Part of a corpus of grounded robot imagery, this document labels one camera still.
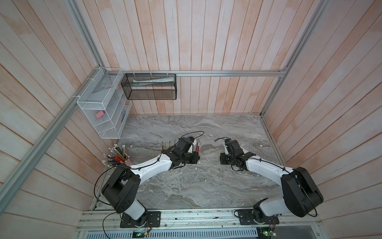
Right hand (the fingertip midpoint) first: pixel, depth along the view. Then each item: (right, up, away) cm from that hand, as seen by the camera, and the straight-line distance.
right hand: (221, 156), depth 92 cm
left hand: (-15, -1, -8) cm, 17 cm away
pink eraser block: (-71, +26, -11) cm, 76 cm away
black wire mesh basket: (-49, +48, +12) cm, 69 cm away
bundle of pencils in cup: (-62, +2, -11) cm, 63 cm away
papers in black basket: (-51, +47, -2) cm, 69 cm away
